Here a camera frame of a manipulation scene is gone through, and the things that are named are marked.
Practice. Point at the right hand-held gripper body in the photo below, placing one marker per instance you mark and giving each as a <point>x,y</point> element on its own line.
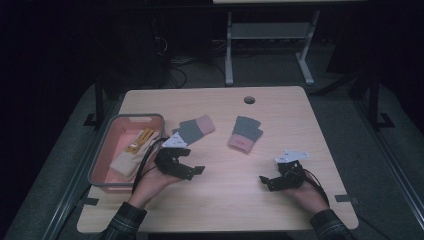
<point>291,176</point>

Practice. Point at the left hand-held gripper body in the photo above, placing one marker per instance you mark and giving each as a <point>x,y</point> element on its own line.
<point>170,163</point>

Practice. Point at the beige knit glove white label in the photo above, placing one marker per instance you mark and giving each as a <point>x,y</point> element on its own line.
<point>128,160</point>

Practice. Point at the pink storage basket grey rim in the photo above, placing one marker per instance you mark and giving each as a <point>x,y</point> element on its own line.
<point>126,123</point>

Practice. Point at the person's right hand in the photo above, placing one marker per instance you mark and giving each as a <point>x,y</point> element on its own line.
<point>311,200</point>

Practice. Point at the person's left hand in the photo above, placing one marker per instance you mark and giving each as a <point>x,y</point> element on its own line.
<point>150,188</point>

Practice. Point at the grey pink fingerless glove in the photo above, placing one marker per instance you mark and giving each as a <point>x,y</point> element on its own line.
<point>196,128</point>
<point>245,131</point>

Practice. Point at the black metal stand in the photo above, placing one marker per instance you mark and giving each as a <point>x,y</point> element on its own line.
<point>99,100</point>
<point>374,100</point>

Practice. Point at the grey metal stand frame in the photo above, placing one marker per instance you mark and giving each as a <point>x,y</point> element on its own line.
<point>266,30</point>

